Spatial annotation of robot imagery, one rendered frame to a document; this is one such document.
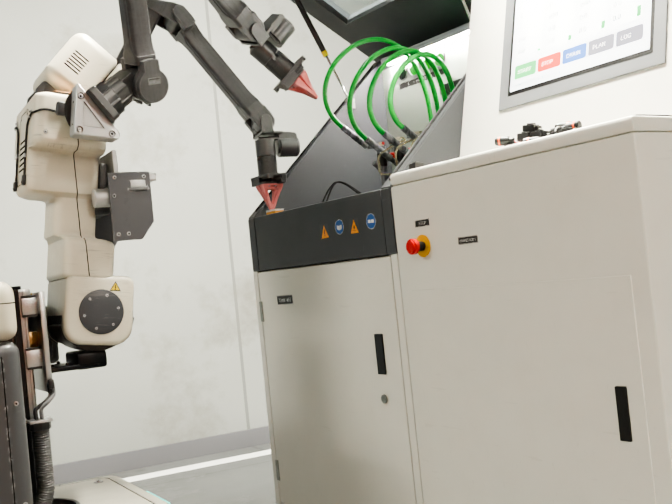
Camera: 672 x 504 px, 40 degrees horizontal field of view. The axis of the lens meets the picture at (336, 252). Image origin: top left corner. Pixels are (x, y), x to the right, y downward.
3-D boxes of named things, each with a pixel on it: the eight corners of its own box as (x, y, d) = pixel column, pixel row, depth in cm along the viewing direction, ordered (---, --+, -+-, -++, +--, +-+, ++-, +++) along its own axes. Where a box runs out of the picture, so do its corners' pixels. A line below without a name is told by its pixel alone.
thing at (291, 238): (259, 271, 272) (253, 217, 273) (272, 269, 275) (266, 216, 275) (386, 254, 221) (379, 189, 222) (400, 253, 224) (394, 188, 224)
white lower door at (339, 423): (278, 503, 272) (255, 272, 273) (284, 501, 273) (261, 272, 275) (417, 542, 218) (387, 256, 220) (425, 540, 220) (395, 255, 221)
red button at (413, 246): (403, 259, 210) (401, 236, 210) (417, 258, 212) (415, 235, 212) (418, 257, 205) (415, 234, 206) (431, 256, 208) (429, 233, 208)
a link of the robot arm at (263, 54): (243, 53, 234) (249, 46, 228) (259, 34, 236) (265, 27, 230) (264, 71, 235) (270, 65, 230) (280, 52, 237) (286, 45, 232)
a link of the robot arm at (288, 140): (250, 122, 271) (260, 113, 263) (286, 121, 276) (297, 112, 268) (255, 161, 270) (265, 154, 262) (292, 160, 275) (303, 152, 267)
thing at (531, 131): (486, 155, 200) (484, 130, 200) (521, 154, 206) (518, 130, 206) (567, 135, 181) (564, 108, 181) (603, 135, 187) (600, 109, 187)
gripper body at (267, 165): (269, 184, 273) (267, 159, 273) (287, 179, 264) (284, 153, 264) (250, 184, 269) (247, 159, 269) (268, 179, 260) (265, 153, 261)
